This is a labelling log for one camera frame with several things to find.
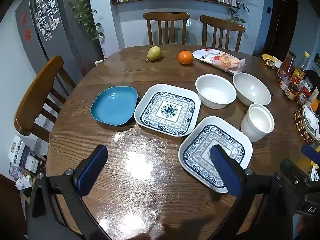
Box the orange fruit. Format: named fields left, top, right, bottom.
left=178, top=50, right=194, bottom=65

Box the dark wooden door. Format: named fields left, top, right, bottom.
left=252, top=0, right=299, bottom=60

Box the trailing green vine plant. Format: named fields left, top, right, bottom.
left=62, top=0, right=105, bottom=45

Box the yellow snack packet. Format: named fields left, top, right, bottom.
left=261, top=54, right=283, bottom=71

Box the white lid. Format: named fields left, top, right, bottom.
left=301, top=104, right=320, bottom=140

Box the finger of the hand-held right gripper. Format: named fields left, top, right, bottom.
left=301, top=144, right=320, bottom=164
left=279, top=159, right=310, bottom=182

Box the brown sauce jar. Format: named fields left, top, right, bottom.
left=284, top=84, right=299, bottom=100

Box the green pear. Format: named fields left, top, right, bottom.
left=146, top=46, right=162, bottom=62

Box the white snack packet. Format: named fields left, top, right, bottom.
left=192, top=48, right=246, bottom=75

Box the hanging green plant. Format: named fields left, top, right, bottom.
left=227, top=0, right=250, bottom=24

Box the cluster of fridge photos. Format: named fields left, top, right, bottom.
left=34, top=0, right=60, bottom=40

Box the white round bowl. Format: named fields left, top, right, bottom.
left=195, top=74, right=237, bottom=109

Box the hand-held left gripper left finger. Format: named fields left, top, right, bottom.
left=26, top=144, right=108, bottom=240

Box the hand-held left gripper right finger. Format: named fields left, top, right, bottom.
left=210, top=144, right=300, bottom=240

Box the tall red sauce bottle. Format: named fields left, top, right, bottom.
left=277, top=51, right=297, bottom=80

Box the clear bottle with yellow cap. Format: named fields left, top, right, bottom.
left=290, top=51, right=310, bottom=85

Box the red-label sauce jar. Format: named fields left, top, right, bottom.
left=296, top=86, right=312, bottom=105

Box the grey refrigerator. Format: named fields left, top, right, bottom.
left=15, top=0, right=104, bottom=75

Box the wooden chair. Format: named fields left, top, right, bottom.
left=199, top=15, right=246, bottom=52
left=143, top=12, right=190, bottom=46
left=14, top=55, right=77, bottom=143

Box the blue patterned square plate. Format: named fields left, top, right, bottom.
left=178, top=116, right=253, bottom=193
left=134, top=84, right=201, bottom=137

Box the small deep white bowl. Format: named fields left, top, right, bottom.
left=240, top=103, right=275, bottom=142

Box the white patterned box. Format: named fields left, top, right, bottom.
left=8, top=135, right=25, bottom=163

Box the large grey-white round bowl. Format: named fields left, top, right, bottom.
left=232, top=72, right=272, bottom=106

